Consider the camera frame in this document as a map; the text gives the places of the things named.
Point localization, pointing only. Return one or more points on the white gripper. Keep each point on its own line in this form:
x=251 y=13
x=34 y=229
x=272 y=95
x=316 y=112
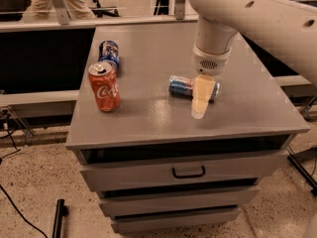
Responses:
x=210 y=62

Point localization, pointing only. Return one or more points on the Red Bull can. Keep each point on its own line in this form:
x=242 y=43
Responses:
x=180 y=85

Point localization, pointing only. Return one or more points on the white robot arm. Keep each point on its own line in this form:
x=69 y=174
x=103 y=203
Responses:
x=285 y=29

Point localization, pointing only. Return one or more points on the blue Pepsi can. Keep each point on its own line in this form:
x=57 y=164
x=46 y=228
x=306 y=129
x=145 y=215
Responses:
x=109 y=51

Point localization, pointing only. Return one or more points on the red Coca-Cola can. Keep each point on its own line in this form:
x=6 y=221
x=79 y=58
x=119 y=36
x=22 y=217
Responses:
x=103 y=81

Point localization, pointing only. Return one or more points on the grey drawer cabinet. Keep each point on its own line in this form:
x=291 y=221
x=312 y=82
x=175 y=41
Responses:
x=250 y=114

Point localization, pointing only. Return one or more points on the top grey drawer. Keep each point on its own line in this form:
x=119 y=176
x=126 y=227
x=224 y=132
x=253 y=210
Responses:
x=151 y=173

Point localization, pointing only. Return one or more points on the grey drawer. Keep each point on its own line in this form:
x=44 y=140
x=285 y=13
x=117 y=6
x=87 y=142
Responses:
x=151 y=173
x=178 y=201
x=170 y=220

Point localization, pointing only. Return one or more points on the black stand base right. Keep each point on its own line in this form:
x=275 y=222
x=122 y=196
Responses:
x=297 y=159

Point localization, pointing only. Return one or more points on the middle grey drawer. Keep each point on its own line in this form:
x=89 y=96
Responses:
x=178 y=201

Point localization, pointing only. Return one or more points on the bottom grey drawer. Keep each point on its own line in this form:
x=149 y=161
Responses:
x=170 y=220

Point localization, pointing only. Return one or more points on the person in beige trousers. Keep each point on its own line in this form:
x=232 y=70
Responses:
x=77 y=9

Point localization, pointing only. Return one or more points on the black bar on floor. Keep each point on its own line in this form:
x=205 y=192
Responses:
x=61 y=211

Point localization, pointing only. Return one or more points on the black chair at left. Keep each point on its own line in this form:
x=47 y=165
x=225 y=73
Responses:
x=13 y=10

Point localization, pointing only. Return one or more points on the black drawer handle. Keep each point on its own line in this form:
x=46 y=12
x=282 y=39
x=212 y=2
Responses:
x=189 y=174

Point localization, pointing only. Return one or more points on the metal wire rack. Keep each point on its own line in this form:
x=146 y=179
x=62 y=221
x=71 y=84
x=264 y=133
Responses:
x=11 y=122

